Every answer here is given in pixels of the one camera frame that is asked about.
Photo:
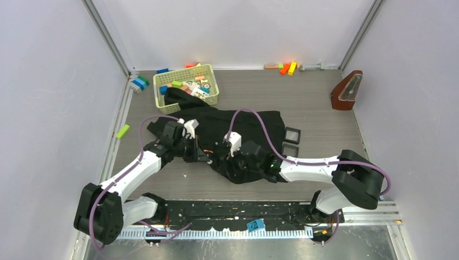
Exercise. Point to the orange block at wall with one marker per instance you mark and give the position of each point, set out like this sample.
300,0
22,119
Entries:
285,69

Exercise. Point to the lime green block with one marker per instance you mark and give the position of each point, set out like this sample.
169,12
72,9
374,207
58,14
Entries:
123,131

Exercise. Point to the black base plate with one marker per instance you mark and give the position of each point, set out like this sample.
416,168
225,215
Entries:
235,215

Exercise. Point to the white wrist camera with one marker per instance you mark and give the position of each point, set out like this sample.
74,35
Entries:
189,127
233,139

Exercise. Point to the black square box far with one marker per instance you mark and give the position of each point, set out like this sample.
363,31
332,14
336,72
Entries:
292,135

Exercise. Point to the blue block behind basket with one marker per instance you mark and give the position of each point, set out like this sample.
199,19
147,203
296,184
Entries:
165,70

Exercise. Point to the black button shirt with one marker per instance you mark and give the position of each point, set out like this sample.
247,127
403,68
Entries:
265,128

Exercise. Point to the brown wooden metronome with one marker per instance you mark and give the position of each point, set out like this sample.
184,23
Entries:
343,96

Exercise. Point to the stacked blue green bricks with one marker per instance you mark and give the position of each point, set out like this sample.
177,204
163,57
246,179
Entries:
139,84

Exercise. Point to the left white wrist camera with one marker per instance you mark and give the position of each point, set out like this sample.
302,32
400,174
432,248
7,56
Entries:
189,127

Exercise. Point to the yellow block at wall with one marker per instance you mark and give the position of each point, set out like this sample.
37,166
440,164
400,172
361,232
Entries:
292,68

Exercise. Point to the tan wooden block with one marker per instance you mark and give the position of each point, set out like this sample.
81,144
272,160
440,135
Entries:
271,66

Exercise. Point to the blue toy brick front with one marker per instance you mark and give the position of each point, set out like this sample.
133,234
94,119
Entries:
255,225

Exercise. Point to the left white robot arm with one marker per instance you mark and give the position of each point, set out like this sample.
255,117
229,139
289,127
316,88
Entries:
104,209

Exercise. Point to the toy blocks in basket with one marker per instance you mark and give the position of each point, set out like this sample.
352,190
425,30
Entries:
198,86

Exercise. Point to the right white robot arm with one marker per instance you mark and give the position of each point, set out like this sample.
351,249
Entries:
354,180

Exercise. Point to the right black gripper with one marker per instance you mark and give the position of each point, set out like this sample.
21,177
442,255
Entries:
227,162

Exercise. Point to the pale green plastic basket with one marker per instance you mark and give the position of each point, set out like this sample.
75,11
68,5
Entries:
167,104

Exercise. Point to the black square box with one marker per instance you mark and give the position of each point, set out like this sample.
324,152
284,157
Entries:
292,135
289,150

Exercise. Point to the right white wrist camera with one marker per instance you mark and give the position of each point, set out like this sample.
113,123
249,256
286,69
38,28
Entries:
233,139

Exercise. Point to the black square box near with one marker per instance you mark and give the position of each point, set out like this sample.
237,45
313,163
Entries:
289,150

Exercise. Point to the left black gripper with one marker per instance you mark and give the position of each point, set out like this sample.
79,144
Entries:
197,154

